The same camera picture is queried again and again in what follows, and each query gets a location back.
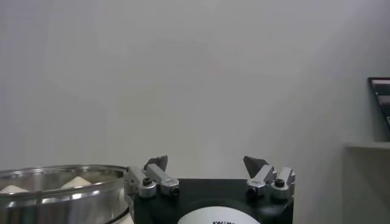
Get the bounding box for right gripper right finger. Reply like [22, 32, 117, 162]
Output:
[243, 155, 296, 200]

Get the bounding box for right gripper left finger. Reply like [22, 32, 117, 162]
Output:
[123, 155, 180, 198]

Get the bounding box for white steamed baozi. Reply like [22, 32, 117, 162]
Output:
[60, 175, 92, 189]

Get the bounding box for perforated steel steamer basket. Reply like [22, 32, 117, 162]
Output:
[0, 164, 130, 224]

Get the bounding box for white side desk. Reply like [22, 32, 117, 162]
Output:
[344, 139, 390, 224]

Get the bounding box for black framed monitor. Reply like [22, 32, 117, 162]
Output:
[367, 77, 390, 132]

